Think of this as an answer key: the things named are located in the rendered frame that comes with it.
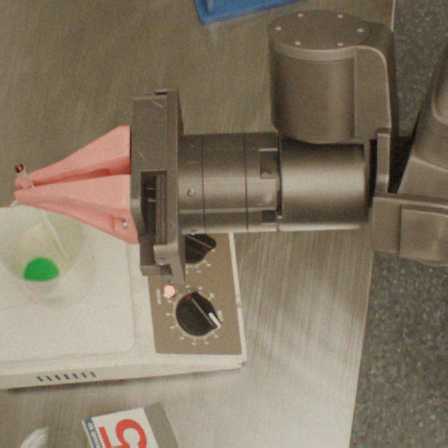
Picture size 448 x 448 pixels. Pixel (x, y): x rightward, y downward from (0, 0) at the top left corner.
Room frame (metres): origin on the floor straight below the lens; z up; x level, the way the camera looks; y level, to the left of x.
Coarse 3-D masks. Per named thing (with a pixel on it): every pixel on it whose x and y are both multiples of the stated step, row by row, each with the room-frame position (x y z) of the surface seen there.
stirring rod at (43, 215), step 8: (16, 168) 0.24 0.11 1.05; (24, 168) 0.25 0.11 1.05; (24, 176) 0.24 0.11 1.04; (24, 184) 0.24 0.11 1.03; (32, 184) 0.24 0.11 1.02; (40, 216) 0.24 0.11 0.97; (48, 216) 0.24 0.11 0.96; (48, 224) 0.24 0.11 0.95; (48, 232) 0.24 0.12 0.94; (56, 232) 0.24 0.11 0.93; (56, 240) 0.24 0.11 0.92; (64, 248) 0.24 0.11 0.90; (64, 256) 0.24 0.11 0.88
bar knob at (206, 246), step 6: (186, 234) 0.27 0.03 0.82; (192, 234) 0.27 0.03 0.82; (198, 234) 0.27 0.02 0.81; (204, 234) 0.27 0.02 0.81; (186, 240) 0.27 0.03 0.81; (192, 240) 0.27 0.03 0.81; (198, 240) 0.27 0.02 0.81; (204, 240) 0.27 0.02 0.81; (210, 240) 0.27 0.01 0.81; (186, 246) 0.27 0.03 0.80; (192, 246) 0.27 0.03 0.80; (198, 246) 0.26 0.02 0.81; (204, 246) 0.26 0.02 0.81; (210, 246) 0.26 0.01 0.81; (186, 252) 0.26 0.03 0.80; (192, 252) 0.26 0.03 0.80; (198, 252) 0.26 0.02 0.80; (204, 252) 0.26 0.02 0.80; (186, 258) 0.26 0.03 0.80; (192, 258) 0.26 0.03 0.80; (198, 258) 0.26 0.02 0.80
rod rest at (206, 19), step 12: (204, 0) 0.49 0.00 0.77; (216, 0) 0.50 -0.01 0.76; (228, 0) 0.50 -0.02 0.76; (240, 0) 0.50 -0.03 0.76; (252, 0) 0.50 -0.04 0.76; (264, 0) 0.50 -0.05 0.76; (276, 0) 0.49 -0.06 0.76; (288, 0) 0.50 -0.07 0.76; (204, 12) 0.49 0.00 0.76; (216, 12) 0.49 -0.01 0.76; (228, 12) 0.49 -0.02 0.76; (240, 12) 0.49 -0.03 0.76; (204, 24) 0.48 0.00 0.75
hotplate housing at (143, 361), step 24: (144, 288) 0.23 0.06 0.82; (144, 312) 0.21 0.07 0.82; (240, 312) 0.22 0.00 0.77; (144, 336) 0.20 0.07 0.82; (240, 336) 0.20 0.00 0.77; (48, 360) 0.18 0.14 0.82; (72, 360) 0.18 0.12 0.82; (96, 360) 0.18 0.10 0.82; (120, 360) 0.18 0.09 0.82; (144, 360) 0.18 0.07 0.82; (168, 360) 0.18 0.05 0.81; (192, 360) 0.18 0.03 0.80; (216, 360) 0.18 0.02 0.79; (240, 360) 0.18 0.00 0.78; (0, 384) 0.17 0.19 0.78; (24, 384) 0.17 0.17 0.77; (48, 384) 0.18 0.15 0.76
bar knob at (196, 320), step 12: (180, 300) 0.22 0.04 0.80; (192, 300) 0.22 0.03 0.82; (204, 300) 0.22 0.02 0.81; (180, 312) 0.21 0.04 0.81; (192, 312) 0.21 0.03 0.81; (204, 312) 0.21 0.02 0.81; (180, 324) 0.21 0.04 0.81; (192, 324) 0.21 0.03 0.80; (204, 324) 0.20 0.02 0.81; (216, 324) 0.20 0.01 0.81
